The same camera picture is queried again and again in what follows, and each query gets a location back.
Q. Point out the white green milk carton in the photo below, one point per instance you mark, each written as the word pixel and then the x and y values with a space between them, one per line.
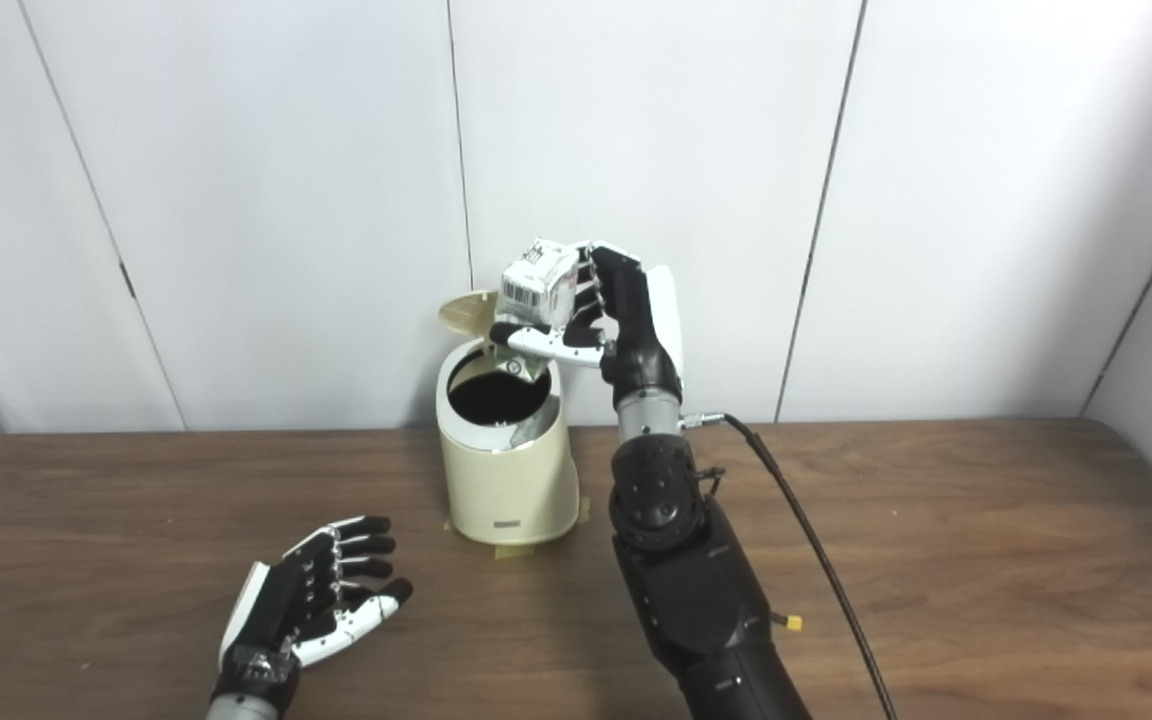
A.
pixel 536 285

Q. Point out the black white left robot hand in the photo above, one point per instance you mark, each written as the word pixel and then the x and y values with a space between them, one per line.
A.
pixel 281 610

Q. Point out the black wall panel hinge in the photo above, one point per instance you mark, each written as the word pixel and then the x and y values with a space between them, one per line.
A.
pixel 127 280

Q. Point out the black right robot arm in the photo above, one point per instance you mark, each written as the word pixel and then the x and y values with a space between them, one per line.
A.
pixel 686 580

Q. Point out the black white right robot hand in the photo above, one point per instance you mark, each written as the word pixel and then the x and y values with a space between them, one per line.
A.
pixel 636 330

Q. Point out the cream round bin lid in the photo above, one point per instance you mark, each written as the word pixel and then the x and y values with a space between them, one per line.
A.
pixel 466 312

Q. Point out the cream-colored bin body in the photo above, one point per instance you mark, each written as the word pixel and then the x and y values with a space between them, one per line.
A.
pixel 511 490

